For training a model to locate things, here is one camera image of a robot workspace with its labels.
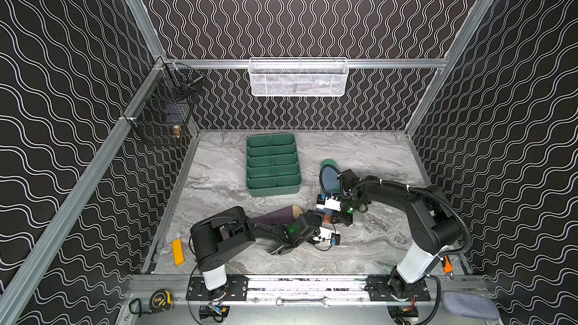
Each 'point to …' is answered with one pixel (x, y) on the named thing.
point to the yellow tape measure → (161, 300)
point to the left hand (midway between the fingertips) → (329, 220)
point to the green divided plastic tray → (272, 165)
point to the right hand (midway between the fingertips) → (337, 219)
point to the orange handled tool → (448, 266)
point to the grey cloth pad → (470, 305)
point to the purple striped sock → (282, 215)
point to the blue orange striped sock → (328, 174)
